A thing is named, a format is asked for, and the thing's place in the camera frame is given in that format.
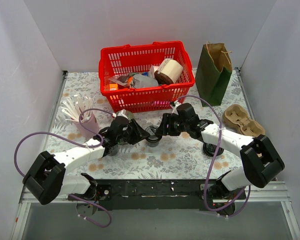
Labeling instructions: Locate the green round melon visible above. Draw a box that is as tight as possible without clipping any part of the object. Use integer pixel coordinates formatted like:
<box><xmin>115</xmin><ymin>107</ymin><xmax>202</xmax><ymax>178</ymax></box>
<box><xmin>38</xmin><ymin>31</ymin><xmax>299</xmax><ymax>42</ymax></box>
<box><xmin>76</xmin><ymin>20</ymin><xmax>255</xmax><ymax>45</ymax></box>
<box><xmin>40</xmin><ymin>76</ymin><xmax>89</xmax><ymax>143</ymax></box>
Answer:
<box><xmin>117</xmin><ymin>110</ymin><xmax>136</xmax><ymax>124</ymax></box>

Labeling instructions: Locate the green paper bag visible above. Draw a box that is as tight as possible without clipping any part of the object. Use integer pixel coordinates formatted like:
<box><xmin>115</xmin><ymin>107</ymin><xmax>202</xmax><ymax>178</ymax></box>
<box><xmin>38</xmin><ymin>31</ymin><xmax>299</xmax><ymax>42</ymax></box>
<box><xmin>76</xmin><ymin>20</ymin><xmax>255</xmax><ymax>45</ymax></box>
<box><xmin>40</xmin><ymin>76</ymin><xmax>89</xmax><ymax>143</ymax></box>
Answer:
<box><xmin>195</xmin><ymin>42</ymin><xmax>233</xmax><ymax>106</ymax></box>

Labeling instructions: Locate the pink cup of straws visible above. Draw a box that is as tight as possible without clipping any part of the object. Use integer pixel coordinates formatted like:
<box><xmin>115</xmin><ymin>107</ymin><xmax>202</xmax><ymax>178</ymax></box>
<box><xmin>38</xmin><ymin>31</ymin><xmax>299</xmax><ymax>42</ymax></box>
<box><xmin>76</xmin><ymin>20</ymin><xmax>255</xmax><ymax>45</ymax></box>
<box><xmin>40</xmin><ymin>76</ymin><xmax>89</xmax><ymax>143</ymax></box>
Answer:
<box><xmin>61</xmin><ymin>93</ymin><xmax>99</xmax><ymax>139</ymax></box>

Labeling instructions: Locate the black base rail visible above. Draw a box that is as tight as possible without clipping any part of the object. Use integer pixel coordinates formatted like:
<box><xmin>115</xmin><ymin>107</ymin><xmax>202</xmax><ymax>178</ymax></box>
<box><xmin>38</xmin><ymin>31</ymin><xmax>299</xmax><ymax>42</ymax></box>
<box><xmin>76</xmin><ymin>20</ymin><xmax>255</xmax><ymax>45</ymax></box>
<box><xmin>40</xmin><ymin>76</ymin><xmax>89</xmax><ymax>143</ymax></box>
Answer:
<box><xmin>67</xmin><ymin>179</ymin><xmax>247</xmax><ymax>211</ymax></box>

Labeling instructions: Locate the stack of black lids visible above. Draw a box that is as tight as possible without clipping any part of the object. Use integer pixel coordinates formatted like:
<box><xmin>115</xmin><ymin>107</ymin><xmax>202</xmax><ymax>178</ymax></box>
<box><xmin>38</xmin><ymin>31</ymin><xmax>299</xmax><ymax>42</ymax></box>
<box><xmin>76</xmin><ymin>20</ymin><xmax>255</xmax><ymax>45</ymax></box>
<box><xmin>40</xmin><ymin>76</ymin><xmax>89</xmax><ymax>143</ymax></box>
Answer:
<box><xmin>202</xmin><ymin>142</ymin><xmax>224</xmax><ymax>157</ymax></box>

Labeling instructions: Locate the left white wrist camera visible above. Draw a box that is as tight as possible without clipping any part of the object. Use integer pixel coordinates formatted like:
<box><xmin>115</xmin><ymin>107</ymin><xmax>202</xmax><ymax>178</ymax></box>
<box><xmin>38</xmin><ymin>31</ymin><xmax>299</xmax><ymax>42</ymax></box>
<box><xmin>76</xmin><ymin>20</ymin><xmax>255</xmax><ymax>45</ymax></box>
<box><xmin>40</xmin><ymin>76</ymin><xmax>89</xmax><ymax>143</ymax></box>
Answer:
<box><xmin>112</xmin><ymin>109</ymin><xmax>129</xmax><ymax>120</ymax></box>

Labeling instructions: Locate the grey plastic pouch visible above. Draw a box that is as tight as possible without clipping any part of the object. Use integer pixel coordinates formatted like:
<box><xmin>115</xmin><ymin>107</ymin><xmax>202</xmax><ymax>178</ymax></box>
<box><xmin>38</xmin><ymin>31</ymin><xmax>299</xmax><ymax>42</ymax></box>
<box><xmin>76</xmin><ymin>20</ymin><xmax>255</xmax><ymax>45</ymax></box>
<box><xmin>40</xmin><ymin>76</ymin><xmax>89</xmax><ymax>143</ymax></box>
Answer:
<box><xmin>131</xmin><ymin>74</ymin><xmax>159</xmax><ymax>89</ymax></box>

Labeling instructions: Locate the brown cardboard cup carrier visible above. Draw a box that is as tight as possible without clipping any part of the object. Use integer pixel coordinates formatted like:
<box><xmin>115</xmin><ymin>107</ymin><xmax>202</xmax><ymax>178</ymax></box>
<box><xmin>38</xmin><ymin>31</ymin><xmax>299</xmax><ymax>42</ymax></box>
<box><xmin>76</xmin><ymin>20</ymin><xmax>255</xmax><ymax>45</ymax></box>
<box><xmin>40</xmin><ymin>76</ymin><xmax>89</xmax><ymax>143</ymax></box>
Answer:
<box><xmin>222</xmin><ymin>104</ymin><xmax>266</xmax><ymax>137</ymax></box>

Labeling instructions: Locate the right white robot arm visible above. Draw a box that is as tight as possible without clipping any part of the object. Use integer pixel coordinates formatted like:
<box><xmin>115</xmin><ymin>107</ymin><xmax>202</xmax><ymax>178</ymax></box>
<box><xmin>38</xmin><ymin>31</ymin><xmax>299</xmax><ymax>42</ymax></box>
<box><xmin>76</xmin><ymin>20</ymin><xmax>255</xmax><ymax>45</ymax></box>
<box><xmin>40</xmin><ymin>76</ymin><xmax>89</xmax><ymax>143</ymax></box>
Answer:
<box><xmin>155</xmin><ymin>103</ymin><xmax>285</xmax><ymax>199</ymax></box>

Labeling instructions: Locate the beige and brown roll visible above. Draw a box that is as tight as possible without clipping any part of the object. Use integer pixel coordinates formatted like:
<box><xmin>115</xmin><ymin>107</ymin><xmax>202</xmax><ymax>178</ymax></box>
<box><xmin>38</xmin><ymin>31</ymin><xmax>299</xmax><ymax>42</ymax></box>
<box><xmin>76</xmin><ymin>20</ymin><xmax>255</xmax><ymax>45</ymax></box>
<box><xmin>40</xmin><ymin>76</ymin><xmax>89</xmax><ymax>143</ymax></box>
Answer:
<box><xmin>154</xmin><ymin>58</ymin><xmax>184</xmax><ymax>85</ymax></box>

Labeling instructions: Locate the pink small roll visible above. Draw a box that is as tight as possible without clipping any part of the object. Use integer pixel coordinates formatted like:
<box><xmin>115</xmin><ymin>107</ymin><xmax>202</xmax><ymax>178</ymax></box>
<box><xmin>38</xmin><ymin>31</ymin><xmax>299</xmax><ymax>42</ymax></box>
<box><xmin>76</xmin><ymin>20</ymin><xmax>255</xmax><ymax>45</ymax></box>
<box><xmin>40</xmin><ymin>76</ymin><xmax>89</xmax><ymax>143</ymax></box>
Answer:
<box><xmin>148</xmin><ymin>65</ymin><xmax>159</xmax><ymax>79</ymax></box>

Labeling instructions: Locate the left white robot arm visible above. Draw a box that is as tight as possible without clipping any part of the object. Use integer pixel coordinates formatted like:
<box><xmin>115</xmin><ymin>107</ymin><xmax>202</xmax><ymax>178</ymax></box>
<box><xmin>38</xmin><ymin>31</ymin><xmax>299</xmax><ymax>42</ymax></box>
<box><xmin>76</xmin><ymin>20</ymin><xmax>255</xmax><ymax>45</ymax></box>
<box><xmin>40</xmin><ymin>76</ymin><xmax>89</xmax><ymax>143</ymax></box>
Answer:
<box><xmin>22</xmin><ymin>116</ymin><xmax>150</xmax><ymax>205</ymax></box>

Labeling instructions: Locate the floral table mat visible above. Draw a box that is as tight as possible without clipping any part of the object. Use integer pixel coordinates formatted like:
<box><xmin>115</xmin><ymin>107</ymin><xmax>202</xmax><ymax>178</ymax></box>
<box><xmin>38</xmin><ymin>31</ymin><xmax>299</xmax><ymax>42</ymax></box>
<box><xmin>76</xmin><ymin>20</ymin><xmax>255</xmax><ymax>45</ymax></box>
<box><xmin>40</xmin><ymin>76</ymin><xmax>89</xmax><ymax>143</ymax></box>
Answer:
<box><xmin>46</xmin><ymin>67</ymin><xmax>251</xmax><ymax>179</ymax></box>

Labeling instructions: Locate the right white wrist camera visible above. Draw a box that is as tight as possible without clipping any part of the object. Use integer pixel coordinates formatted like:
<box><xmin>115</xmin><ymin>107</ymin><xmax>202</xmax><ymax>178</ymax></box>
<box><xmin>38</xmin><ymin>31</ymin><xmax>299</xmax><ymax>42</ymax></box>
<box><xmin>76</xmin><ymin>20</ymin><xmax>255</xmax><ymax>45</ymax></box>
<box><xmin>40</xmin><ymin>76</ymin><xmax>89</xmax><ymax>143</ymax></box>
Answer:
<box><xmin>170</xmin><ymin>100</ymin><xmax>181</xmax><ymax>115</ymax></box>

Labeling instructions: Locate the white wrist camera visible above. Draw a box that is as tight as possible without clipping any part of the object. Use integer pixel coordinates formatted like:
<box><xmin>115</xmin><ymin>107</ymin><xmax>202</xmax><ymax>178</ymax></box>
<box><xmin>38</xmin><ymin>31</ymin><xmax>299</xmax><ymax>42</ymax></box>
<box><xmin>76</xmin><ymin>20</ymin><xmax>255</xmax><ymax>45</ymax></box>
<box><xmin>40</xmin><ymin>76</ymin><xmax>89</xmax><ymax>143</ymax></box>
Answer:
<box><xmin>170</xmin><ymin>100</ymin><xmax>181</xmax><ymax>115</ymax></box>
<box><xmin>112</xmin><ymin>109</ymin><xmax>129</xmax><ymax>120</ymax></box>

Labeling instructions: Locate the black cup lid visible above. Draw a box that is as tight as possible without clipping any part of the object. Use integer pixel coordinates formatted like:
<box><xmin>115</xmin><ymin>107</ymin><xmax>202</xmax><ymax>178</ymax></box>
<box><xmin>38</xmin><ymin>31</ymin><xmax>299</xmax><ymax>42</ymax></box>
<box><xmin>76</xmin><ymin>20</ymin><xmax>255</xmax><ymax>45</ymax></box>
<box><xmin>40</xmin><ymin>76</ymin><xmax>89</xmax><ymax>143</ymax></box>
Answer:
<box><xmin>145</xmin><ymin>125</ymin><xmax>162</xmax><ymax>143</ymax></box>

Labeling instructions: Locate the aluminium frame rail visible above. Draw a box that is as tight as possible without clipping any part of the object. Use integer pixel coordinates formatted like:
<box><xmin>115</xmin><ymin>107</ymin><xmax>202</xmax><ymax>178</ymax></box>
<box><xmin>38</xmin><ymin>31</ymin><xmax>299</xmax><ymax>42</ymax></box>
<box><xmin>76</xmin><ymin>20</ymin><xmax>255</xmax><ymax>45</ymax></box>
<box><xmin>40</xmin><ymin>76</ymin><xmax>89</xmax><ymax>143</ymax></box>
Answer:
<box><xmin>19</xmin><ymin>181</ymin><xmax>291</xmax><ymax>204</ymax></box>

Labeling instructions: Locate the orange small box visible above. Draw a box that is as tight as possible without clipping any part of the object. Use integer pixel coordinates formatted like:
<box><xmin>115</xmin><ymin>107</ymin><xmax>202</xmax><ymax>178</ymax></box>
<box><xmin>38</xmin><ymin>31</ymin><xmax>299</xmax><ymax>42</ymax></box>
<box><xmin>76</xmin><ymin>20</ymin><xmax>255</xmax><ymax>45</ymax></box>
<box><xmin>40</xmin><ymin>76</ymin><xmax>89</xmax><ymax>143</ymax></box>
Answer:
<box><xmin>109</xmin><ymin>83</ymin><xmax>119</xmax><ymax>91</ymax></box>

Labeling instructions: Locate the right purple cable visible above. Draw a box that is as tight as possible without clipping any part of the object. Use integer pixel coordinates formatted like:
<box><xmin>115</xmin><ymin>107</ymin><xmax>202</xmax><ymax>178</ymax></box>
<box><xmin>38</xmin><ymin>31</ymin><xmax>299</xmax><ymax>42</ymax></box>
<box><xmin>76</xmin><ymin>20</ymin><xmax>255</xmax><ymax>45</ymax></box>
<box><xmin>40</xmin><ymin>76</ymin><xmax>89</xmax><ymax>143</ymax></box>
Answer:
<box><xmin>169</xmin><ymin>95</ymin><xmax>252</xmax><ymax>219</ymax></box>

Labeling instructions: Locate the red plastic shopping basket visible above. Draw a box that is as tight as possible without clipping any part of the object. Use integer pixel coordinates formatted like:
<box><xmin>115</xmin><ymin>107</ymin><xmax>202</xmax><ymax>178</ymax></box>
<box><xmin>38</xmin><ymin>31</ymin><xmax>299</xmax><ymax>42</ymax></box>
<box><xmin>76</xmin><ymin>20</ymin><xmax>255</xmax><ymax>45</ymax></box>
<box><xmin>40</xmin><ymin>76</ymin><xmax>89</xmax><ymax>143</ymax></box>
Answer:
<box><xmin>98</xmin><ymin>41</ymin><xmax>195</xmax><ymax>113</ymax></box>

